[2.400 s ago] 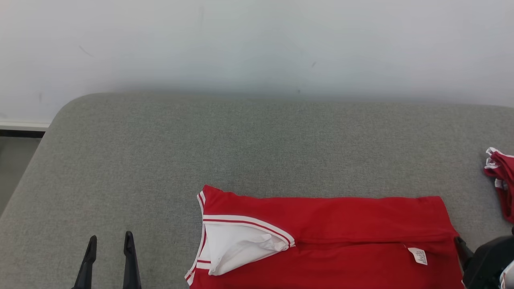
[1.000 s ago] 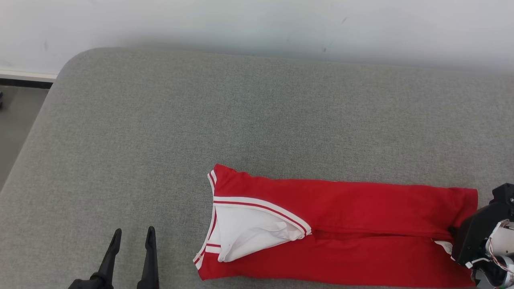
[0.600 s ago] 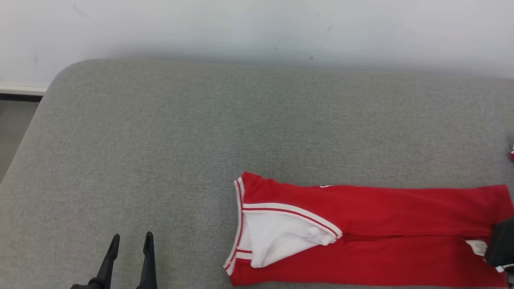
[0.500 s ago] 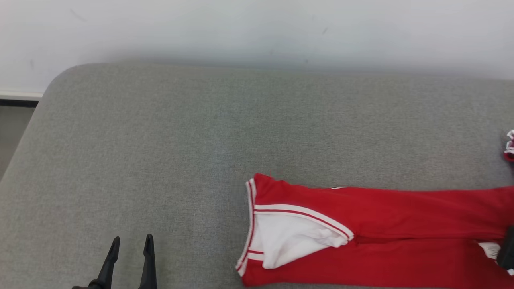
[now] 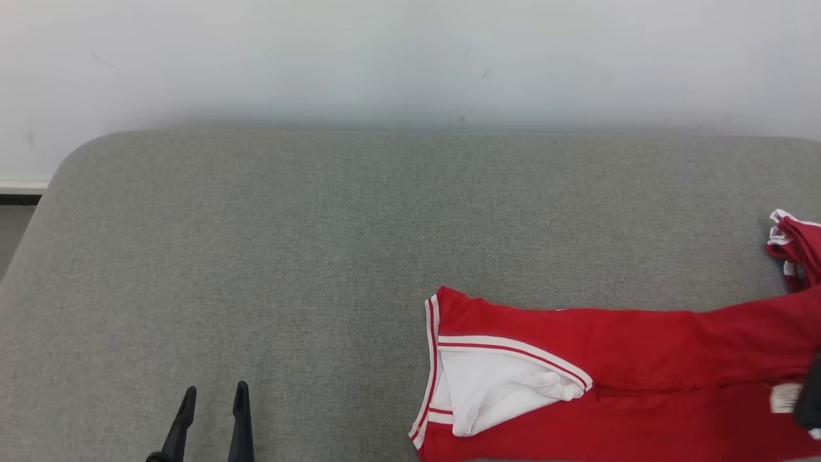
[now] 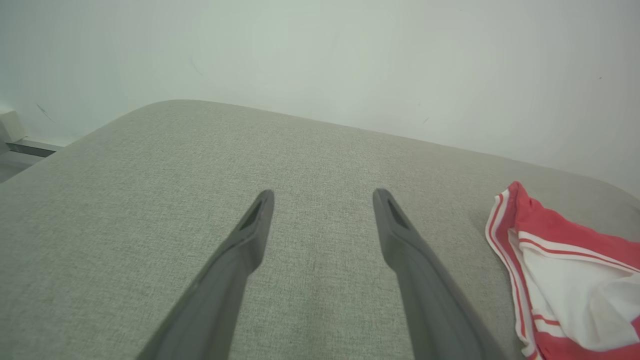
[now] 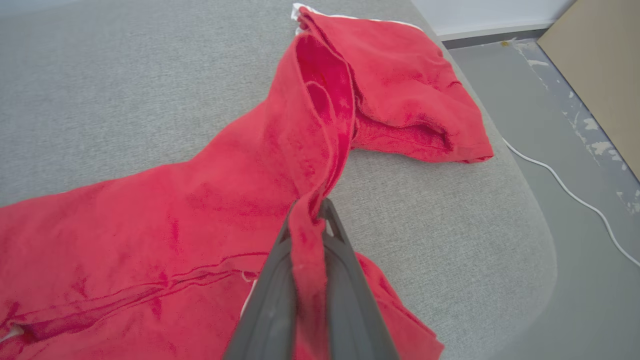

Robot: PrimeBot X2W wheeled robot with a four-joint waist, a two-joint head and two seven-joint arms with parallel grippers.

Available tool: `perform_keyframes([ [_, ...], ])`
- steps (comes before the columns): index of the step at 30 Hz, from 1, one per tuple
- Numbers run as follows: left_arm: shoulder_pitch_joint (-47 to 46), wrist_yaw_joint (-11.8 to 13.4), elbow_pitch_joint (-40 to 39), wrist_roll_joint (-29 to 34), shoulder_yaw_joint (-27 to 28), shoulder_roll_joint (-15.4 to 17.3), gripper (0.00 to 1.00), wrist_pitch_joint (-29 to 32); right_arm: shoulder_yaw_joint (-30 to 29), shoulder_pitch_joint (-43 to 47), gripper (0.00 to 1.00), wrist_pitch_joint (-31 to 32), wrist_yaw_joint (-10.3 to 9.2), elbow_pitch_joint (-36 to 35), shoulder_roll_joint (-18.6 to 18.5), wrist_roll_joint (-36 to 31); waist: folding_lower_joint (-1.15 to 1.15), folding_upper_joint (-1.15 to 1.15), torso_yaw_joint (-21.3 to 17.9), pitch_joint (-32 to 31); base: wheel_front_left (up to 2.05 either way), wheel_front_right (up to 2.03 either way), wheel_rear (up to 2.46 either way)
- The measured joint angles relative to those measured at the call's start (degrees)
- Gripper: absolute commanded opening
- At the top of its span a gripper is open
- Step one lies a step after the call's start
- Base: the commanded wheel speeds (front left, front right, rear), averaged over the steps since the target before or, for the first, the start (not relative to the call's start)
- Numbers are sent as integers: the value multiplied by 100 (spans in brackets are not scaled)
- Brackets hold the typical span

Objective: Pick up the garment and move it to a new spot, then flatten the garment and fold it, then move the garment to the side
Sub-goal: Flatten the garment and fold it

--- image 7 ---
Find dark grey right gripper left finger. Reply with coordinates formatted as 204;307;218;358
223;200;297;360

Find red shorts with white stripe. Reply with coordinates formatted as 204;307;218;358
291;2;496;165

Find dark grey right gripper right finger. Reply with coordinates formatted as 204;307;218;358
318;197;401;360

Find plywood wall panel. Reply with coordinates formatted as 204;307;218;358
536;0;640;182

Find white floor cable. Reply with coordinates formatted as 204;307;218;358
501;137;640;268

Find white and black baseboard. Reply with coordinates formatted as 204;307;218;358
437;20;557;50

